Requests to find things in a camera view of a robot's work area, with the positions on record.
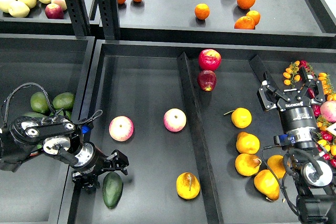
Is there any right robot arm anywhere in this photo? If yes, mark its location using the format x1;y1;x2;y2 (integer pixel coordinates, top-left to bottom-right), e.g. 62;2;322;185
257;67;335;223

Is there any bright red apple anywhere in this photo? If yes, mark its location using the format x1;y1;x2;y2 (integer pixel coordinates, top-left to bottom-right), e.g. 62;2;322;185
198;49;222;71

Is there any small orange on shelf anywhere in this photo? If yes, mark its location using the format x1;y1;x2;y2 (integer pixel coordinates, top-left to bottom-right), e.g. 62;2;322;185
246;10;261;26

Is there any black upper left shelf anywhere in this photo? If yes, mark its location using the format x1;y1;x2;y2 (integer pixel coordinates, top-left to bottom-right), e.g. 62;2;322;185
0;0;97;36

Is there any green avocado top right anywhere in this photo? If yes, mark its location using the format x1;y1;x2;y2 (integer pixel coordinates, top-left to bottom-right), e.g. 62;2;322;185
52;92;75;111

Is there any red cherry tomato bunch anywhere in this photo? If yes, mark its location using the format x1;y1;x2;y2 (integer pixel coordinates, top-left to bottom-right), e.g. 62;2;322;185
299;60;317;78

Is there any black tray divider left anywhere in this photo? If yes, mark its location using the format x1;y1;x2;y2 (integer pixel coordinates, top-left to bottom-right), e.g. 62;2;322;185
176;52;224;223

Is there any dark green avocado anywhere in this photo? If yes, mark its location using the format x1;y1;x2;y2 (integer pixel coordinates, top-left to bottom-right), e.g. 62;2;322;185
102;172;123;209

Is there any orange on shelf centre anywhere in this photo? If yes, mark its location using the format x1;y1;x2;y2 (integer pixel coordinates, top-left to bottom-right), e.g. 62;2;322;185
194;3;210;20

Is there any dark red apple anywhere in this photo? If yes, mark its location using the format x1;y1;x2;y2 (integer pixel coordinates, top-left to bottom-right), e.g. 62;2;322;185
197;70;217;92

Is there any orange cherry tomato bunch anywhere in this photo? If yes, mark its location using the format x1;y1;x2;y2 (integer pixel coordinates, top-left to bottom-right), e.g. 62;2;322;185
282;61;301;87

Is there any black tray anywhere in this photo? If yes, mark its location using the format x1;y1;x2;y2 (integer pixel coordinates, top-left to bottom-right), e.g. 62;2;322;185
1;34;94;223
66;40;335;223

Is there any green avocado top left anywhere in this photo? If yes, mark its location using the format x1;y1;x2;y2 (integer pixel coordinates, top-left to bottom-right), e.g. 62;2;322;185
30;92;50;114

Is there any white label card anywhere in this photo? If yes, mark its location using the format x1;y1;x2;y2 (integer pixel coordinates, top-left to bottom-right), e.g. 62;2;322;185
326;123;336;136

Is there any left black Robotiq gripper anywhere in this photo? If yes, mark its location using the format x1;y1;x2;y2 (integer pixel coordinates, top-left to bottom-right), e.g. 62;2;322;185
71;142;129;191

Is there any yellow pear hidden right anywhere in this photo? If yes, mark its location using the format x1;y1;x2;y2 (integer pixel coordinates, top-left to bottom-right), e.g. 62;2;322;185
267;155;286;179

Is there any pink apple left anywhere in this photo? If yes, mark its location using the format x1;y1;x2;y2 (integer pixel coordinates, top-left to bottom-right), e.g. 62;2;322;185
109;116;134;142

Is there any green avocado middle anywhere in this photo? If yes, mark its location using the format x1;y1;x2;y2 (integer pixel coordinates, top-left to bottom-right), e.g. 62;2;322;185
23;112;45;118

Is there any black shelf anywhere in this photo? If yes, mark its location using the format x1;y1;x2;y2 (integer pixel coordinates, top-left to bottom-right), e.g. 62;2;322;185
118;0;335;49
0;0;97;36

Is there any red chili pepper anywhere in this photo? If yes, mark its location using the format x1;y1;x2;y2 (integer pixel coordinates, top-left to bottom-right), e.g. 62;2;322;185
307;88;321;118

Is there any black shelf post right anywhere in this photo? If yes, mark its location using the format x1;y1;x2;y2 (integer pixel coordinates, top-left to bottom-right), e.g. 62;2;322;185
98;0;121;40

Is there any black middle tray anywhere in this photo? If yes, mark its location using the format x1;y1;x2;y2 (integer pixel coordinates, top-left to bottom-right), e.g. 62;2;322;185
66;40;335;223

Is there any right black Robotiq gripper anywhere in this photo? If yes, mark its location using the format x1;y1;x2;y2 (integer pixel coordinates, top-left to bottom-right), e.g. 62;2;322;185
257;67;326;150

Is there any pink apple at right edge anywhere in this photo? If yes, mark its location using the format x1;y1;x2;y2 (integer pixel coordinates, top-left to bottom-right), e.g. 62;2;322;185
320;101;336;123

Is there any black left tray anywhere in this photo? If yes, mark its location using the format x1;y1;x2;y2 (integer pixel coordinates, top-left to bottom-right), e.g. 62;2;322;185
1;34;94;223

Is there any green avocado centre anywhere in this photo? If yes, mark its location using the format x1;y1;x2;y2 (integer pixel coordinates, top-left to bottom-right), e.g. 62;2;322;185
49;109;71;121

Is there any round yellow pear with stem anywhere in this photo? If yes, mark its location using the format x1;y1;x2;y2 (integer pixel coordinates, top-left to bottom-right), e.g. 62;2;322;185
223;108;252;129

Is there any front orange on shelf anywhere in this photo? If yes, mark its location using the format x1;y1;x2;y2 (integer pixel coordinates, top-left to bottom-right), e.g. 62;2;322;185
234;16;255;29

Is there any orange tomato bunch right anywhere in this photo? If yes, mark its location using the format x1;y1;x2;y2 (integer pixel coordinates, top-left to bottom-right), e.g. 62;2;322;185
318;72;336;101

